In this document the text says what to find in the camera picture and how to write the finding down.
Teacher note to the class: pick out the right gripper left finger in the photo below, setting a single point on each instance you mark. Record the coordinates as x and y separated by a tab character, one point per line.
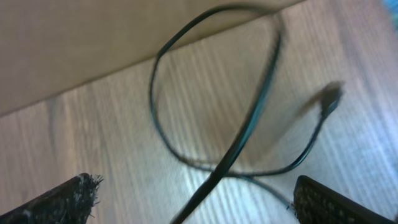
69	203

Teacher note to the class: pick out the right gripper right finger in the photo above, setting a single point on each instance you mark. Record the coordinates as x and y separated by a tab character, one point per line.
315	203

